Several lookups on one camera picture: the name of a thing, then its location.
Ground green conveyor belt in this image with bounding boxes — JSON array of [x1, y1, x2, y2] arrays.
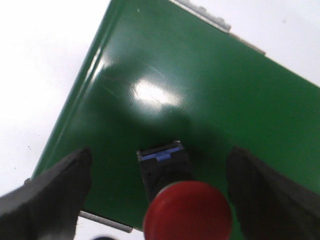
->
[[33, 0, 320, 228]]

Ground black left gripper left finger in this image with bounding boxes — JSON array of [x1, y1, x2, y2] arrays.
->
[[0, 148, 92, 240]]

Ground aluminium conveyor frame rail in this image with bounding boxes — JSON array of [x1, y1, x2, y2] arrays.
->
[[32, 0, 260, 232]]

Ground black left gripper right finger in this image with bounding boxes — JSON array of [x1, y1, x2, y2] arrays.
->
[[226, 147, 320, 240]]

